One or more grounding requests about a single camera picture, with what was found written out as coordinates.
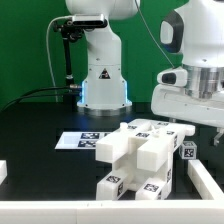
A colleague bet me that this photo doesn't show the grey camera cable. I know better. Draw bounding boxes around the grey camera cable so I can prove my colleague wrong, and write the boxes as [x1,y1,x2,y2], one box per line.
[45,15,74,103]

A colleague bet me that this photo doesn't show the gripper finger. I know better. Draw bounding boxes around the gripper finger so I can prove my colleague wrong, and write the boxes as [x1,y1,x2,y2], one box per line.
[213,128,224,147]

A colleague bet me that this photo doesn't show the white chair back frame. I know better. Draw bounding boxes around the white chair back frame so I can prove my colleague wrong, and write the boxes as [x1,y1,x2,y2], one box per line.
[95,119,195,172]

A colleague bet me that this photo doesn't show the white block at left edge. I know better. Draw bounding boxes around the white block at left edge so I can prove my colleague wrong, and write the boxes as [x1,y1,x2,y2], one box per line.
[0,160,7,185]

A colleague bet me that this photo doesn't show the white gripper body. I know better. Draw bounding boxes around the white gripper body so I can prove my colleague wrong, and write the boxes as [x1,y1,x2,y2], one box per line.
[151,84,224,128]

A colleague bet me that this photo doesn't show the white tagged cube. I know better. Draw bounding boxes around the white tagged cube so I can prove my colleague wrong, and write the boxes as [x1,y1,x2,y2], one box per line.
[179,141,197,159]

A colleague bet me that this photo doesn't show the white marker base plate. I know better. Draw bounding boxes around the white marker base plate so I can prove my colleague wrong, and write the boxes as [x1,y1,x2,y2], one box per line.
[55,132,108,150]

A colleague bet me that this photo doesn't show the black camera stand pole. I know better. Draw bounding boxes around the black camera stand pole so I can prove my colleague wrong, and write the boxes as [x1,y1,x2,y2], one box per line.
[63,33,77,111]

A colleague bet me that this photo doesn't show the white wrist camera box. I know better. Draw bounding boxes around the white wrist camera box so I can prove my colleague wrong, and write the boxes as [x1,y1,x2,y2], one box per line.
[157,67,188,87]

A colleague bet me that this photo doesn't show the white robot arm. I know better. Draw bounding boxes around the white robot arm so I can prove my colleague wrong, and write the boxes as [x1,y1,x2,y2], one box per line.
[65,0,224,136]

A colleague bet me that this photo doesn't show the black cables on table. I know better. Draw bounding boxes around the black cables on table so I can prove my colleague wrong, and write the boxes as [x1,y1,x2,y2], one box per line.
[0,83,83,111]

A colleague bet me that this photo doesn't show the white obstacle wall frame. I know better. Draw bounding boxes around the white obstacle wall frame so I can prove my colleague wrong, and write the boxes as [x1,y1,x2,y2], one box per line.
[0,161,224,224]

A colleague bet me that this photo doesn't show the black camera on stand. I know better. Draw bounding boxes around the black camera on stand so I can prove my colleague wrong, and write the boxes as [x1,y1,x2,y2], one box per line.
[53,14,108,42]

